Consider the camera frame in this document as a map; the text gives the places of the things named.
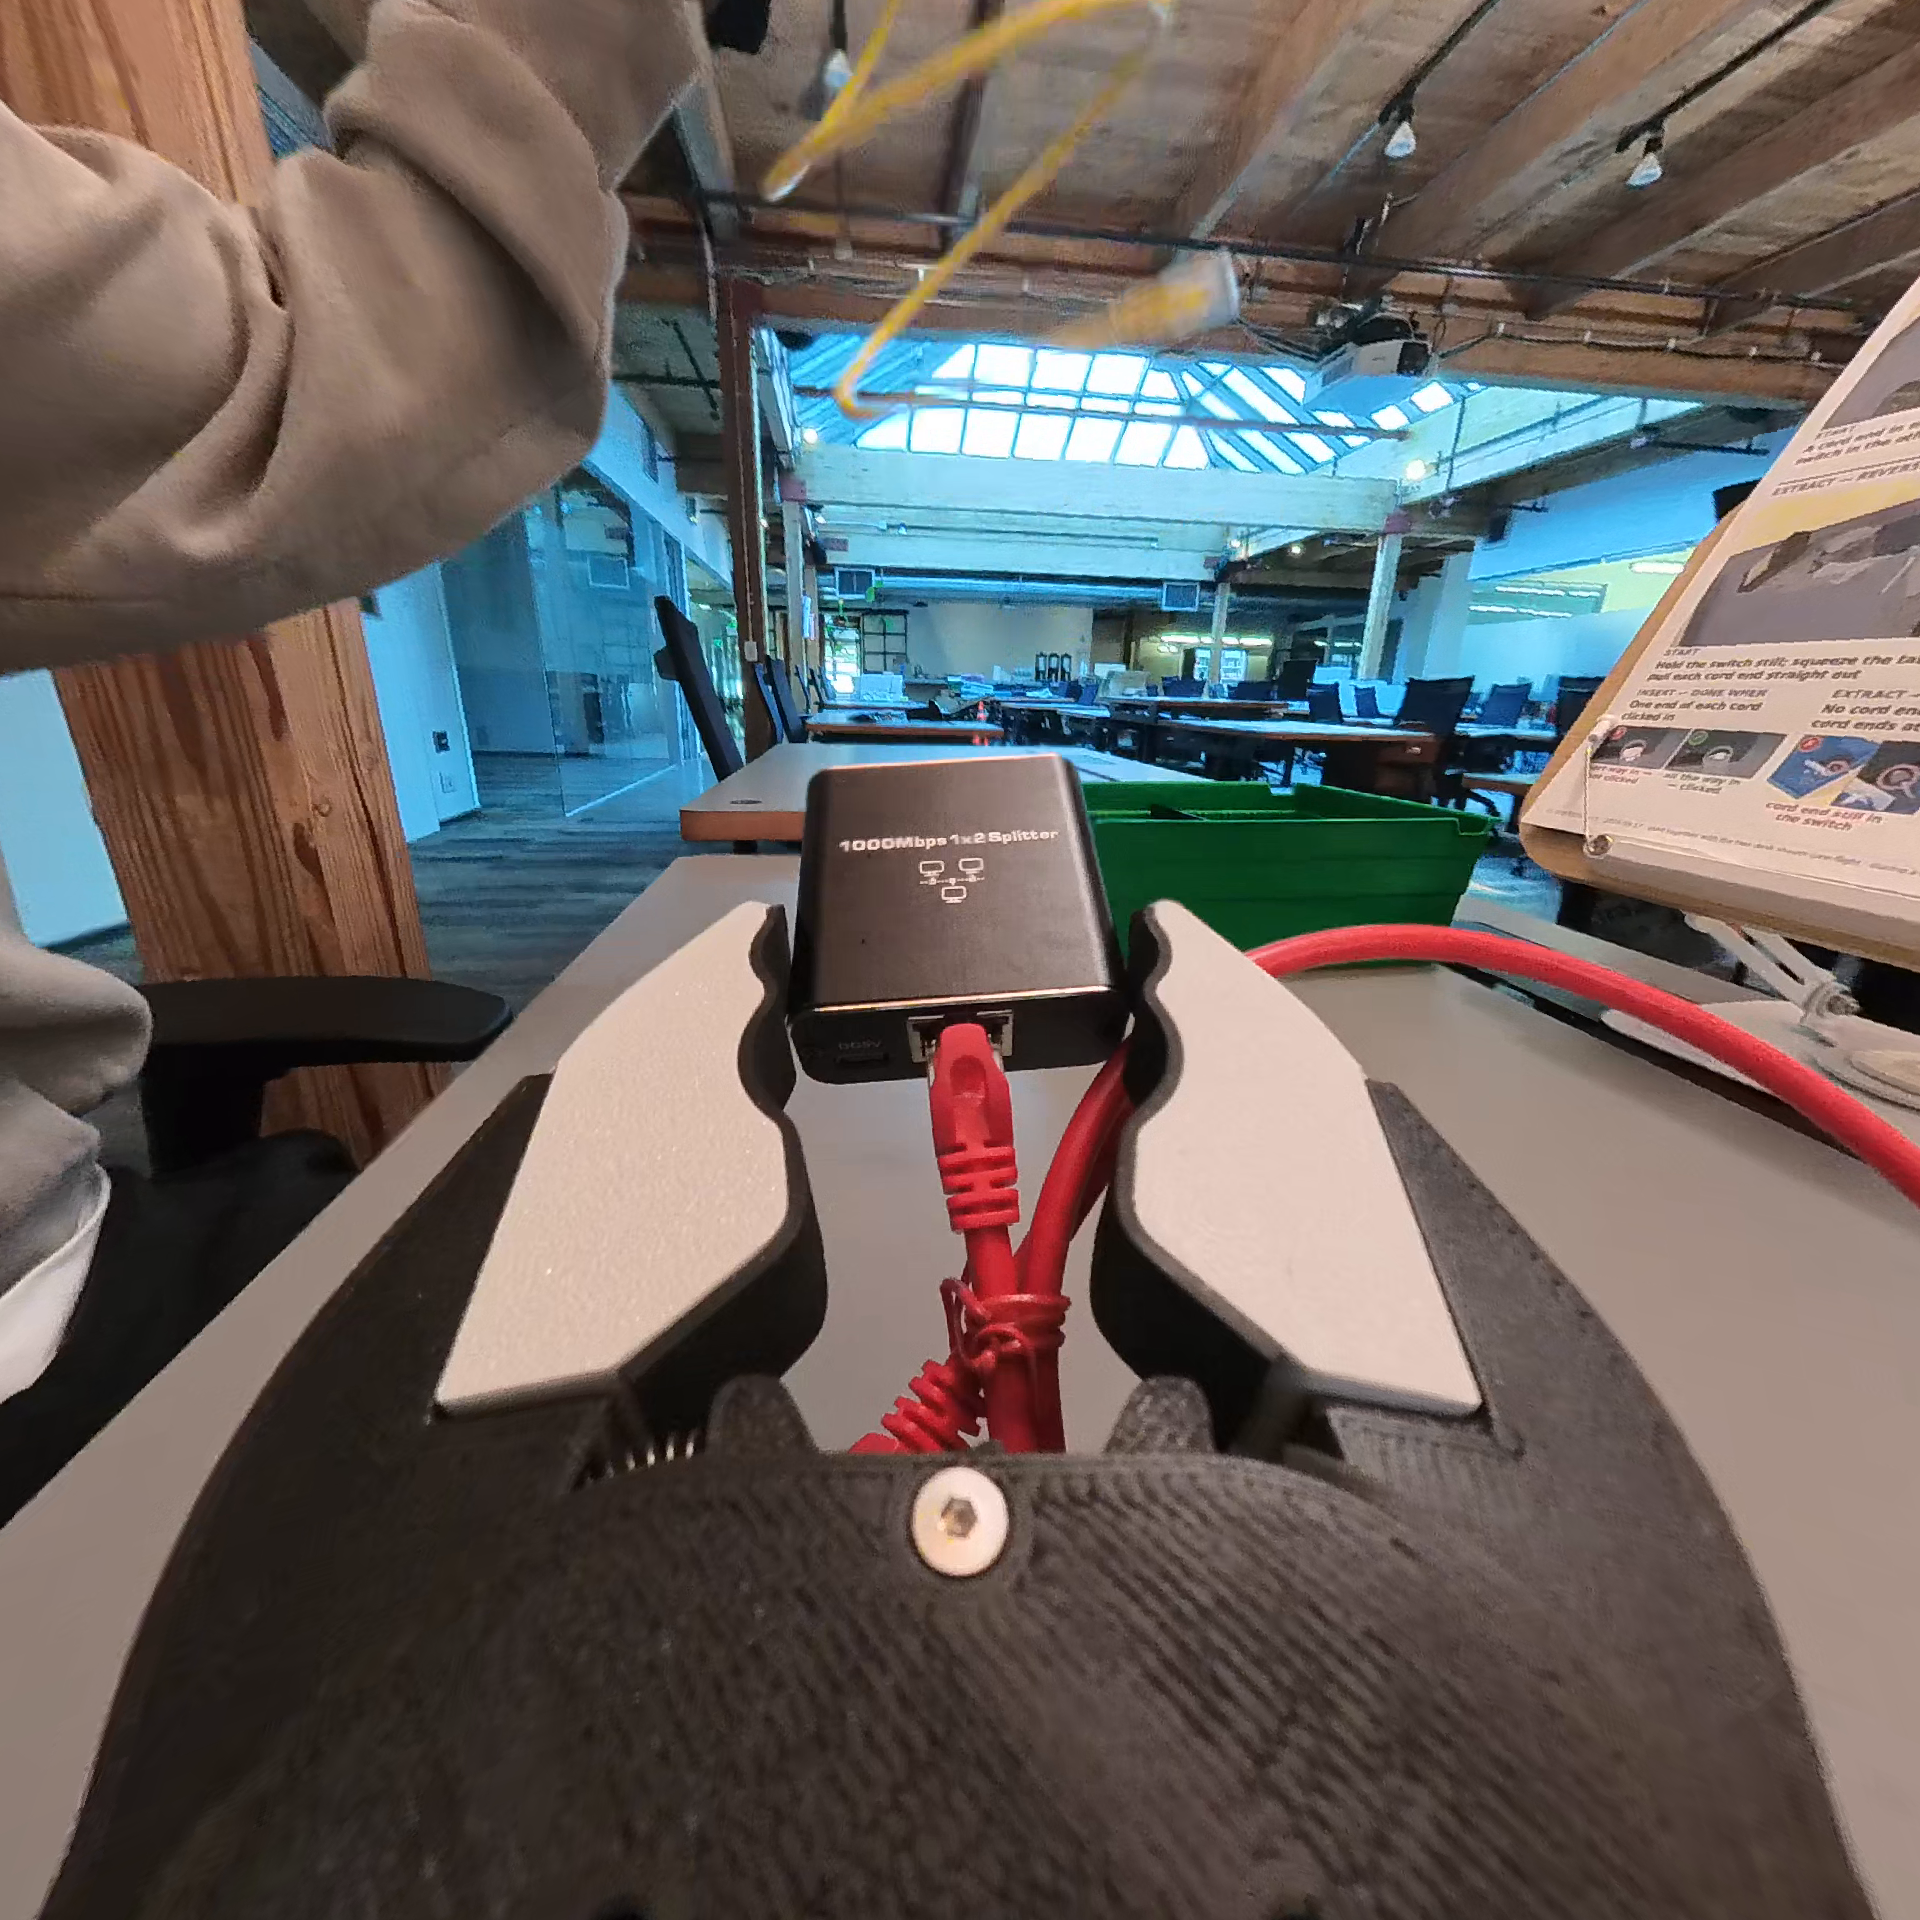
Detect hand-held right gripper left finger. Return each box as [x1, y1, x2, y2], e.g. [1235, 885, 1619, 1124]
[436, 901, 828, 1418]

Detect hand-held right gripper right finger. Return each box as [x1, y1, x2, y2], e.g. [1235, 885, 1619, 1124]
[1090, 901, 1487, 1418]

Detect red ethernet cable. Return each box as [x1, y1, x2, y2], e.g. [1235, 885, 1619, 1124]
[847, 921, 1920, 1461]

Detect green plastic bin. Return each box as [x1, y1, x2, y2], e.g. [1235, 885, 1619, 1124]
[1078, 781, 1504, 969]

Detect black ethernet splitter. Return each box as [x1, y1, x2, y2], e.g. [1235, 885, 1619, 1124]
[786, 754, 1128, 1089]

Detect yellow ethernet cable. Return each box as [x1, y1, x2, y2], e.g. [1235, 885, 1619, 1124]
[755, 0, 1251, 425]

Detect person's left forearm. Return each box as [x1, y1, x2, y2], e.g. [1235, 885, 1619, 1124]
[0, 0, 714, 682]

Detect black office chair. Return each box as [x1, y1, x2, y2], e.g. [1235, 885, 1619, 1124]
[0, 973, 514, 1532]

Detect white stand base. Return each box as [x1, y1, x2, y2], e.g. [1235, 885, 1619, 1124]
[1600, 911, 1920, 1124]

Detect wooden door panel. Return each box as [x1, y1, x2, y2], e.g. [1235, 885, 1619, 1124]
[0, 0, 443, 1178]

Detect person's grey hoodie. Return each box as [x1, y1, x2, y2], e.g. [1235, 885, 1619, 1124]
[0, 927, 157, 1418]

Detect instruction sheet board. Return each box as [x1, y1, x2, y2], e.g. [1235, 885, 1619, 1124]
[1519, 283, 1920, 980]

